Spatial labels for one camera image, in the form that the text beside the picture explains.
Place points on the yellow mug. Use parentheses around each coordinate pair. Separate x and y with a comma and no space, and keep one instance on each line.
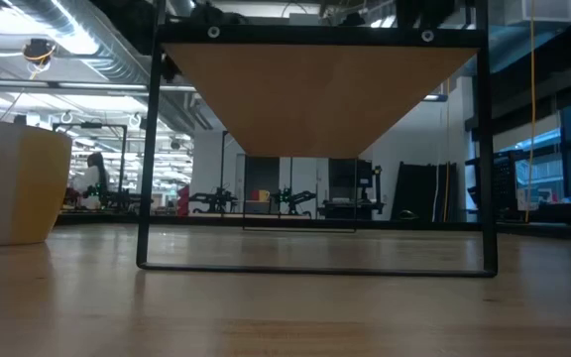
(18,188)

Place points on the wooden shelf with black frame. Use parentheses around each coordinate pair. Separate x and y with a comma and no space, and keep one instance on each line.
(315,99)

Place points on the person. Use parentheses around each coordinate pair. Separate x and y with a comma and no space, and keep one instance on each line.
(92,178)

